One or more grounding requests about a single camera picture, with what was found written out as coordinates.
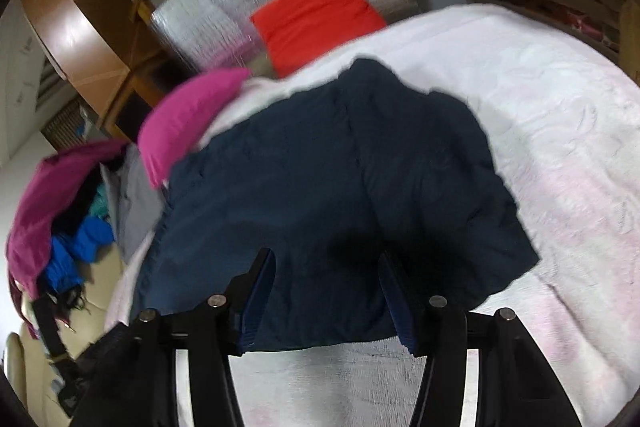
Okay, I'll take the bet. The navy blue puffer jacket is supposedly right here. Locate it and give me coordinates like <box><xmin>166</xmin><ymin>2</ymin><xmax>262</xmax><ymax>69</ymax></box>
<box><xmin>131</xmin><ymin>58</ymin><xmax>538</xmax><ymax>351</ymax></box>

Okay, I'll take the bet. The cream leather sofa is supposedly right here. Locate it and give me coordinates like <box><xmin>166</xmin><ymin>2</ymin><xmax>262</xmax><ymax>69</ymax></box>
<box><xmin>4</xmin><ymin>241</ymin><xmax>129</xmax><ymax>427</ymax></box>

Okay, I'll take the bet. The blue garment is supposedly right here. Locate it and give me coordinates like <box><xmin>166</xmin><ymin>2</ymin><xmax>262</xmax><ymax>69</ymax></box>
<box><xmin>43</xmin><ymin>216</ymin><xmax>115</xmax><ymax>294</ymax></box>

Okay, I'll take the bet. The teal garment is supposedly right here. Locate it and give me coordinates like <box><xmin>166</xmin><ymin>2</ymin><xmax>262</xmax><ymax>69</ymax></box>
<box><xmin>89</xmin><ymin>183</ymin><xmax>110</xmax><ymax>220</ymax></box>

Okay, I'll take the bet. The purple velvet garment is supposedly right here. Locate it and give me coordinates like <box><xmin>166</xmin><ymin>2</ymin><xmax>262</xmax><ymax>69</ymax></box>
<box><xmin>6</xmin><ymin>140</ymin><xmax>127</xmax><ymax>337</ymax></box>

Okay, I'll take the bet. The grey garment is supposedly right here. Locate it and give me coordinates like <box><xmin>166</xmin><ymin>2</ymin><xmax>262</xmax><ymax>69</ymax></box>
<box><xmin>100</xmin><ymin>144</ymin><xmax>165</xmax><ymax>265</ymax></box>

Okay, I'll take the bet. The magenta pillow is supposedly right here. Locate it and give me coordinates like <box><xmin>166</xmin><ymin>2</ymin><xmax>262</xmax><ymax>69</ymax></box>
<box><xmin>137</xmin><ymin>68</ymin><xmax>250</xmax><ymax>188</ymax></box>

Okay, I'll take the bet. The red-orange pillow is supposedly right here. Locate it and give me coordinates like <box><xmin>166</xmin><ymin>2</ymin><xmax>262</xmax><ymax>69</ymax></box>
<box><xmin>250</xmin><ymin>0</ymin><xmax>386</xmax><ymax>78</ymax></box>

